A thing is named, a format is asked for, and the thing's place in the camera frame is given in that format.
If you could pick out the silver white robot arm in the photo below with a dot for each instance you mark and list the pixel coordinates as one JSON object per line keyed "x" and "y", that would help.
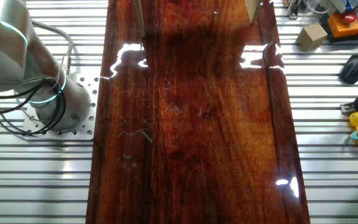
{"x": 73, "y": 102}

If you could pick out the dark red wooden board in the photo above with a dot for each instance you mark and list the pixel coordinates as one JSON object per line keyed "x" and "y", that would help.
{"x": 182, "y": 155}

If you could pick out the small cardboard box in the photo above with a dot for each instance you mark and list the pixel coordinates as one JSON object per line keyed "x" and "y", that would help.
{"x": 312, "y": 37}

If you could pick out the black computer mouse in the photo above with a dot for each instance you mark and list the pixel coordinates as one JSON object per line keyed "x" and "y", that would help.
{"x": 353, "y": 70}

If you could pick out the orange emergency stop box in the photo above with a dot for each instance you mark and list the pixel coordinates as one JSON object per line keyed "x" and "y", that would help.
{"x": 340, "y": 28}

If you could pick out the grey device with blue label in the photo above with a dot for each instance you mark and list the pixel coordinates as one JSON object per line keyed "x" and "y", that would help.
{"x": 337, "y": 4}

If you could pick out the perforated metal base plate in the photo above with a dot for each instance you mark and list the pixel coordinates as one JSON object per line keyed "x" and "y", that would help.
{"x": 87, "y": 81}

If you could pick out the small metal bracket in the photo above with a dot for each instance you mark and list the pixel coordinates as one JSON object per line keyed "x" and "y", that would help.
{"x": 293, "y": 11}

